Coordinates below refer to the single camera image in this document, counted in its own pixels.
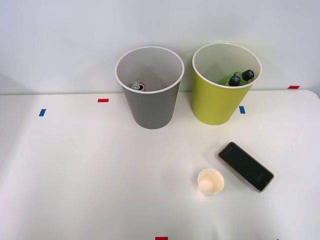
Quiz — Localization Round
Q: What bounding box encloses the green bottle with black cap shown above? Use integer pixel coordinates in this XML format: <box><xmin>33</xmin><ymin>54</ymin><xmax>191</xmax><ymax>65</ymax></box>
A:
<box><xmin>228</xmin><ymin>69</ymin><xmax>255</xmax><ymax>82</ymax></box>
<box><xmin>219</xmin><ymin>75</ymin><xmax>242</xmax><ymax>88</ymax></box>

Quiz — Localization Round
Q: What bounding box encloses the grey plastic waste bin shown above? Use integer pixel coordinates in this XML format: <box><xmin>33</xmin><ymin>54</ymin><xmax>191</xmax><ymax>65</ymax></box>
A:
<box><xmin>114</xmin><ymin>45</ymin><xmax>185</xmax><ymax>130</ymax></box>

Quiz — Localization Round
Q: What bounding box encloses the silver orange drink can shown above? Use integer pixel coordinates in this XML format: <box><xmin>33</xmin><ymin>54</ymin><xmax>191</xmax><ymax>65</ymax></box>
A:
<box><xmin>129</xmin><ymin>81</ymin><xmax>147</xmax><ymax>92</ymax></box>

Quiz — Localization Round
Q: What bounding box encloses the yellow-green plastic waste bin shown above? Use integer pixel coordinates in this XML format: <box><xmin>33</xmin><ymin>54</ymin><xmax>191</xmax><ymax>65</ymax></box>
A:
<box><xmin>192</xmin><ymin>42</ymin><xmax>263</xmax><ymax>126</ymax></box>

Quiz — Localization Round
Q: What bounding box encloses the small white paper cup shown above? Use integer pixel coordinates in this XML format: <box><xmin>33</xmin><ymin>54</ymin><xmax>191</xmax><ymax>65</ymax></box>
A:
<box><xmin>197</xmin><ymin>168</ymin><xmax>225</xmax><ymax>198</ymax></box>

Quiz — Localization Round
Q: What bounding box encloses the black smartphone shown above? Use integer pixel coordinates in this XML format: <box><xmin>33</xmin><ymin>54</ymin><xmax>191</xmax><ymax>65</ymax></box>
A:
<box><xmin>217</xmin><ymin>141</ymin><xmax>275</xmax><ymax>193</ymax></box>

